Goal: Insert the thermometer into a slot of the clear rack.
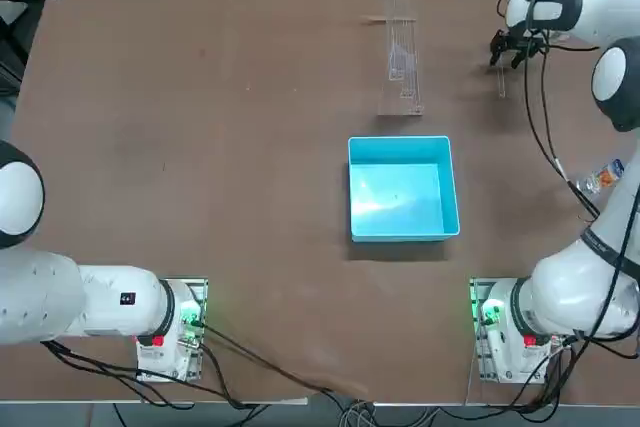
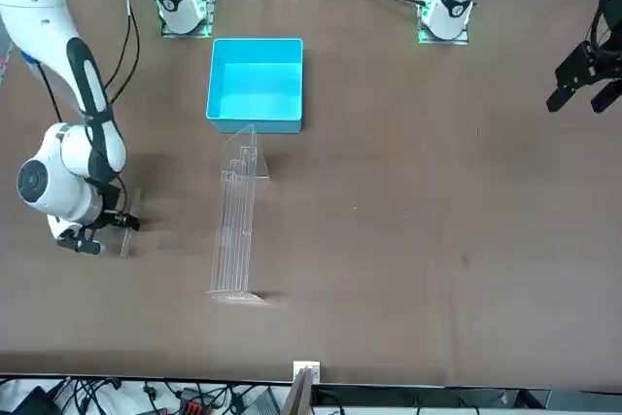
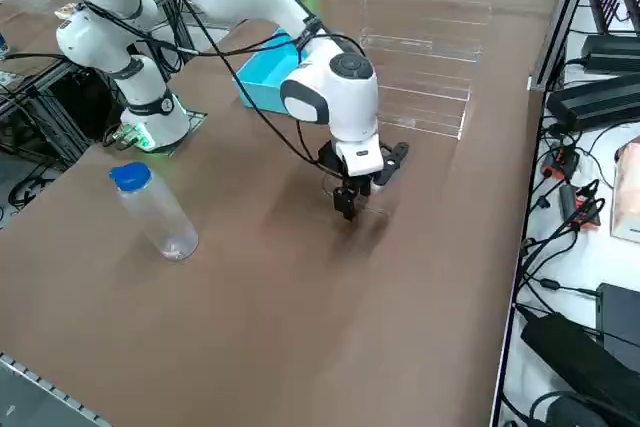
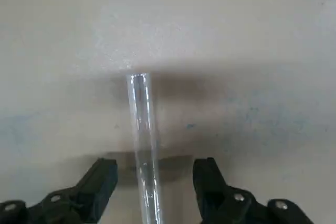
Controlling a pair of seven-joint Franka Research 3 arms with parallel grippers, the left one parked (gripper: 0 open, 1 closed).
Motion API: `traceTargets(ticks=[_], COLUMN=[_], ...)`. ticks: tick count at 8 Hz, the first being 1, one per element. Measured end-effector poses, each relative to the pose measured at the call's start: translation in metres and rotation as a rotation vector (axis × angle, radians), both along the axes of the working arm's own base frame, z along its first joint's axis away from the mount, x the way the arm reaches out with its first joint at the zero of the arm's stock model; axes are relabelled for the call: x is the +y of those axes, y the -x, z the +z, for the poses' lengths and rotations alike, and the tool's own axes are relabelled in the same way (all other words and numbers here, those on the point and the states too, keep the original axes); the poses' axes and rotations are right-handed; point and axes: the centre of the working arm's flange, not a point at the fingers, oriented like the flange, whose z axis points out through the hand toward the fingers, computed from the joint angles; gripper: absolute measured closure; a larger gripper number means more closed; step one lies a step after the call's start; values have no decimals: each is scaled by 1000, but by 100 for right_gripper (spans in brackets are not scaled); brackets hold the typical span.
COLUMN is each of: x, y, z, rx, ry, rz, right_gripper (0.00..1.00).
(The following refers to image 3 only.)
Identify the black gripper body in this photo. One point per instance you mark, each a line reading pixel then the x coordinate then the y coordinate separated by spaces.
pixel 330 162

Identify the clear acrylic rack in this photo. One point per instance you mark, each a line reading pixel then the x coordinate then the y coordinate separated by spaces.
pixel 425 77

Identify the blue plastic bin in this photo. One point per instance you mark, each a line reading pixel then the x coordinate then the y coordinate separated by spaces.
pixel 265 87

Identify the clear bottle with blue cap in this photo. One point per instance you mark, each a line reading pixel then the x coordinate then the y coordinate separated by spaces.
pixel 160 217

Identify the orange and black connector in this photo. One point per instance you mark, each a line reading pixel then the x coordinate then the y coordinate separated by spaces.
pixel 562 162

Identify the black adapter with orange plug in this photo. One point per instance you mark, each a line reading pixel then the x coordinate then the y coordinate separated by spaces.
pixel 570 202

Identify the long black power brick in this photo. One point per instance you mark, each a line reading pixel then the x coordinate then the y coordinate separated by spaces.
pixel 590 102

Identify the large black power brick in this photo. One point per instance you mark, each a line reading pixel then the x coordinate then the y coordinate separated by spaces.
pixel 565 347

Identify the pink cardboard box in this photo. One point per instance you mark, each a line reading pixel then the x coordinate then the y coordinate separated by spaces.
pixel 627 187

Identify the flat black box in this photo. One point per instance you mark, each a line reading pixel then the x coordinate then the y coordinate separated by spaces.
pixel 622 307

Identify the black rounded device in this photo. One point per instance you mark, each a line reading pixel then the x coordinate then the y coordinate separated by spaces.
pixel 575 412

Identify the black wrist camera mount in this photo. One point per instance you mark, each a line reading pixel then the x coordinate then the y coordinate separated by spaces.
pixel 397 152

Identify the aluminium profile rail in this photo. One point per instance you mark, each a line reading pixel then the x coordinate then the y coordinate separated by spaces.
pixel 565 22

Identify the black metal support frame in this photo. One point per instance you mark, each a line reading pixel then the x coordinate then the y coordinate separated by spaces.
pixel 50 97

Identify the grey ribbed rail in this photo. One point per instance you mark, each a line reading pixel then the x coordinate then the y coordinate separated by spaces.
pixel 30 397

